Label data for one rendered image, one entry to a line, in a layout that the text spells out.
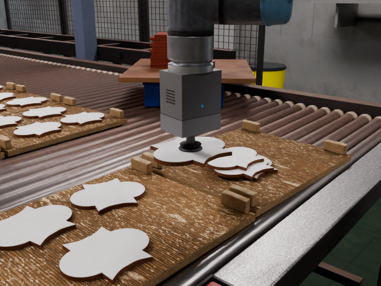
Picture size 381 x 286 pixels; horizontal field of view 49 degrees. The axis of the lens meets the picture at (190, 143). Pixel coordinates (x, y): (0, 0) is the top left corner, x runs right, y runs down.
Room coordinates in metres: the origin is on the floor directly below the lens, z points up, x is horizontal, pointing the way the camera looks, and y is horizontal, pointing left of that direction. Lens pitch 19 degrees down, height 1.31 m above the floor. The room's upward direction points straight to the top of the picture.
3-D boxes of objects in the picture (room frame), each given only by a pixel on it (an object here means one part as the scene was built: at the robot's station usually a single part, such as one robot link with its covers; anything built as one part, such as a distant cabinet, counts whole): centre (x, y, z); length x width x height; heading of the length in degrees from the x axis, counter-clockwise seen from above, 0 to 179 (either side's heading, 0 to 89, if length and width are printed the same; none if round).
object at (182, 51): (0.70, 0.00, 1.23); 0.08 x 0.08 x 0.05
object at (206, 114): (0.70, 0.00, 1.15); 0.10 x 0.09 x 0.16; 38
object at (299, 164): (0.96, -0.14, 0.93); 0.41 x 0.35 x 0.02; 136
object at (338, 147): (1.01, -0.37, 0.95); 0.06 x 0.02 x 0.03; 46
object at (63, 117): (1.28, 0.47, 0.94); 0.41 x 0.35 x 0.04; 140
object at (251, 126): (1.20, -0.18, 0.95); 0.06 x 0.02 x 0.03; 46
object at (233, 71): (1.75, 0.00, 1.03); 0.50 x 0.50 x 0.02; 87
